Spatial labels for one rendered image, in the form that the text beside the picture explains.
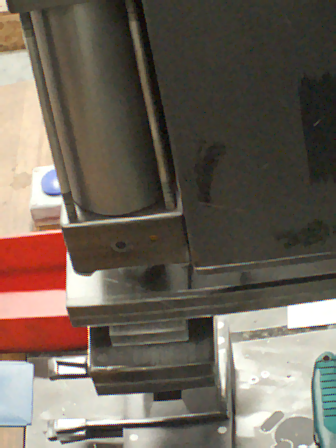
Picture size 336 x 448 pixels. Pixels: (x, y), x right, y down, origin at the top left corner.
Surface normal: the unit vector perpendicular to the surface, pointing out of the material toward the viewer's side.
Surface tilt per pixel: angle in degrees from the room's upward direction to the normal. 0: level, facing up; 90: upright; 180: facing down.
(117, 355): 0
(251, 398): 0
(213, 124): 90
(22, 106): 0
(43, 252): 90
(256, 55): 90
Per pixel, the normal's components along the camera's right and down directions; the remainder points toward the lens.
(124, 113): 0.39, 0.63
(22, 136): -0.14, -0.68
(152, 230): 0.01, 0.72
